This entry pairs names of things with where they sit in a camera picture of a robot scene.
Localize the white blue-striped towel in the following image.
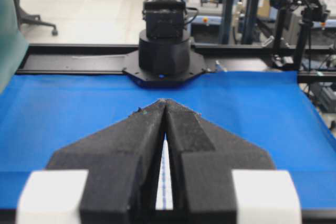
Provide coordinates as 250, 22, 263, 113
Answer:
155, 137, 174, 210

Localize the black camera stand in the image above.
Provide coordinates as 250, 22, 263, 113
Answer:
271, 0, 331, 71

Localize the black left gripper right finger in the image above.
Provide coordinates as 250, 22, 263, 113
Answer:
165, 100, 302, 223

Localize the green backdrop curtain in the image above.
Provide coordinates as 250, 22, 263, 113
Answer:
1, 0, 29, 91

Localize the black table frame rail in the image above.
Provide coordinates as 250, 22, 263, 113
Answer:
16, 44, 335, 84

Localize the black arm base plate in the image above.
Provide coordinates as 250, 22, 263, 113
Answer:
122, 51, 207, 88

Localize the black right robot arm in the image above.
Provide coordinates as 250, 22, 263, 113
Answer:
123, 0, 202, 81

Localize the blue table cloth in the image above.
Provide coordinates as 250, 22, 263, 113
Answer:
1, 72, 335, 209

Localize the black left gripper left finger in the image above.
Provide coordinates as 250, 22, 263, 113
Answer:
16, 99, 165, 223

